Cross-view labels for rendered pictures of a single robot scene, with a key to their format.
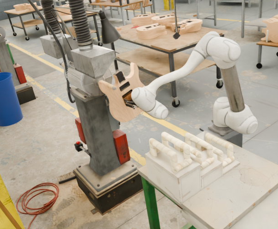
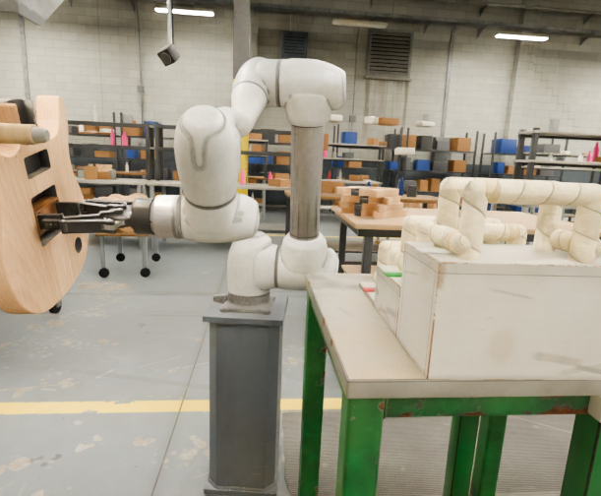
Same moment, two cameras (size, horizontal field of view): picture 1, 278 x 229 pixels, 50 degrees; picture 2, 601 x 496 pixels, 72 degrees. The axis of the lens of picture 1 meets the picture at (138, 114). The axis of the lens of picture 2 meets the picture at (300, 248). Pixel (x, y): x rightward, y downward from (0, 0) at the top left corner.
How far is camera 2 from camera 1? 1.59 m
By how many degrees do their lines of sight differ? 61
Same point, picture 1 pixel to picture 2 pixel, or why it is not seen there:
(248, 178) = not seen: hidden behind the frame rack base
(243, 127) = (329, 269)
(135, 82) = (62, 162)
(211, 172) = not seen: hidden behind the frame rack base
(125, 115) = (40, 285)
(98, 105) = not seen: outside the picture
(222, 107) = (262, 247)
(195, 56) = (255, 93)
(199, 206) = not seen: outside the picture
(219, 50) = (322, 74)
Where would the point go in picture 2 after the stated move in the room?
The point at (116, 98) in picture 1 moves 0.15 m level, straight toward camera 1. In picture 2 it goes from (16, 201) to (79, 208)
